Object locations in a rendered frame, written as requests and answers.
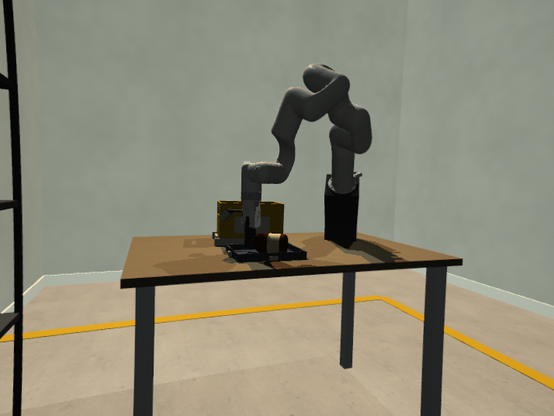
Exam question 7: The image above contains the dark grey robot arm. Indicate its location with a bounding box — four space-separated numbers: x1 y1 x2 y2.
241 64 372 200

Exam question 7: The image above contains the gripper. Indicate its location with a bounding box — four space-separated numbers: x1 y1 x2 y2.
241 199 261 248

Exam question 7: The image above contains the orange divided crate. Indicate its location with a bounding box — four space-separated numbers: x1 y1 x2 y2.
216 201 284 238

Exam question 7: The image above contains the brown bottle with cream label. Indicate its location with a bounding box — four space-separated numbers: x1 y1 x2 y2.
254 233 288 253

